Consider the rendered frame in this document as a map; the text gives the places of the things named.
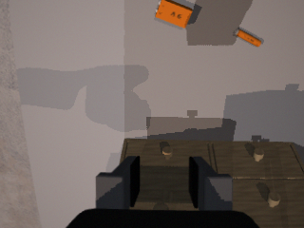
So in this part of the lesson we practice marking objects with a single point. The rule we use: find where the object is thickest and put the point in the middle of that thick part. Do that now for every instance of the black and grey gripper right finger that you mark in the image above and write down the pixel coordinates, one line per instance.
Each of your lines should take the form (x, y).
(209, 191)

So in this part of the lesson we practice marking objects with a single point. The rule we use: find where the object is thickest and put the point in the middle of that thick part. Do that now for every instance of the brown nine-volt battery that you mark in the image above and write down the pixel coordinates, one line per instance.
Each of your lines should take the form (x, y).
(173, 12)

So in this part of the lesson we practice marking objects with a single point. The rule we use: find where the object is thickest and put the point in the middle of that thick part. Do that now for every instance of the wooden chest of drawers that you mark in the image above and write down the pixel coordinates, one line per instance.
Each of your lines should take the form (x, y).
(211, 156)

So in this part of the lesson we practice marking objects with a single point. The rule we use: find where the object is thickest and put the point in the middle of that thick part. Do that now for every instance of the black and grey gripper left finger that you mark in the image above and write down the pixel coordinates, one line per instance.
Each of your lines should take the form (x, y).
(120, 188)

